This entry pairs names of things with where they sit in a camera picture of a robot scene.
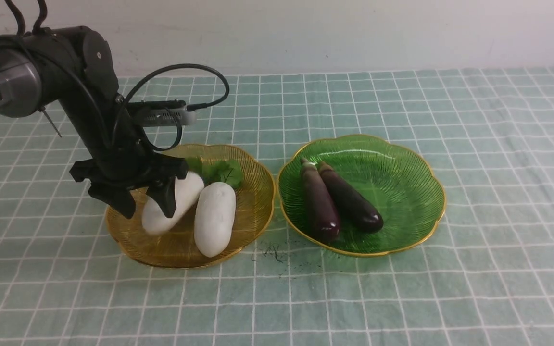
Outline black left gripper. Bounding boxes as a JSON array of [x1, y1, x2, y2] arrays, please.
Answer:
[[70, 140, 189, 219]]

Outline white radish with leaves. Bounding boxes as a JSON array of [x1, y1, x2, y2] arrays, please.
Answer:
[[141, 169, 204, 236], [194, 160, 243, 258]]

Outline dark purple eggplant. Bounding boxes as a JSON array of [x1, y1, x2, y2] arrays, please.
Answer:
[[318, 161, 384, 234], [300, 158, 340, 243]]

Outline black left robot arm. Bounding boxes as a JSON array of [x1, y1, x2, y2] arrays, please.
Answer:
[[0, 26, 188, 219]]

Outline amber ribbed glass plate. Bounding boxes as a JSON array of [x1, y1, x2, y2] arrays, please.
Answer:
[[105, 144, 276, 269]]

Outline green ribbed glass plate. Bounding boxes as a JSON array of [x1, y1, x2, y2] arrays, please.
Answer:
[[277, 134, 447, 258]]

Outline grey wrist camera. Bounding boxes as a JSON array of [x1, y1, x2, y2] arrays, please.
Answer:
[[126, 99, 197, 127]]

